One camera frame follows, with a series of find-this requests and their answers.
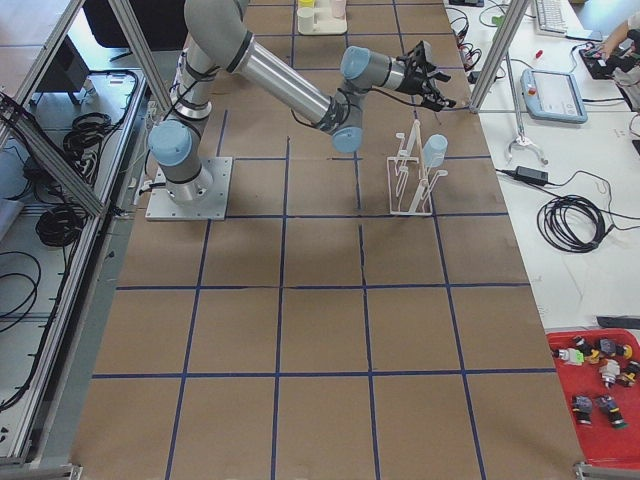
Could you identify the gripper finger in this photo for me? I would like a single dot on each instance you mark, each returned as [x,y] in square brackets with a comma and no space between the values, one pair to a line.
[438,75]
[434,100]

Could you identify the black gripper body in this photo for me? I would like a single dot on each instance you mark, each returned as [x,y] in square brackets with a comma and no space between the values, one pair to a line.
[413,82]

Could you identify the blue plastic cup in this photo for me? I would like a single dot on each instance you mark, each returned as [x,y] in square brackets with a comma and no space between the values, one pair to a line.
[434,151]

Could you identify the pale green plastic cup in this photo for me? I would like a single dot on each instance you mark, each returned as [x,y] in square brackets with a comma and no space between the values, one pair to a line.
[306,20]

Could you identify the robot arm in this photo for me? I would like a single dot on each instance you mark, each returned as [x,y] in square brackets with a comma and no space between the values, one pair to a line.
[302,137]

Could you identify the pink plastic cup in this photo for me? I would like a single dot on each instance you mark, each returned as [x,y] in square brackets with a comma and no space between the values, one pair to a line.
[338,8]

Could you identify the grey claw tool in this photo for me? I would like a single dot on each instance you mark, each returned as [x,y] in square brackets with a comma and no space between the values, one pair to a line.
[520,141]

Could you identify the black power adapter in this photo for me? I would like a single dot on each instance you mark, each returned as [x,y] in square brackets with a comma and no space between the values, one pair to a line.
[531,176]

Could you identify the teach pendant tablet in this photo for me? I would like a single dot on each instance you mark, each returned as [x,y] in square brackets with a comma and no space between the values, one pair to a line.
[553,96]

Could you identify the cream plastic tray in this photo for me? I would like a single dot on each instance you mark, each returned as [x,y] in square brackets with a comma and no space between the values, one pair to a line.
[325,23]

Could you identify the white keyboard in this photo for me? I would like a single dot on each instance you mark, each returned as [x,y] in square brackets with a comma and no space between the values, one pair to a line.
[548,16]

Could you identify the red parts tray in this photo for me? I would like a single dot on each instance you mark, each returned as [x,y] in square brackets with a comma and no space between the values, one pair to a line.
[599,374]

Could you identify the white wire cup rack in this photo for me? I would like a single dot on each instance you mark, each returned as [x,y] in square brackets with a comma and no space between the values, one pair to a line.
[410,184]

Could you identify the aluminium frame post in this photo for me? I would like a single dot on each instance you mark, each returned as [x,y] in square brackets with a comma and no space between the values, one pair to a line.
[503,36]

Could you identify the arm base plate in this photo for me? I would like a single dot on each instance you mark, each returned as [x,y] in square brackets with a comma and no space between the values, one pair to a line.
[204,198]

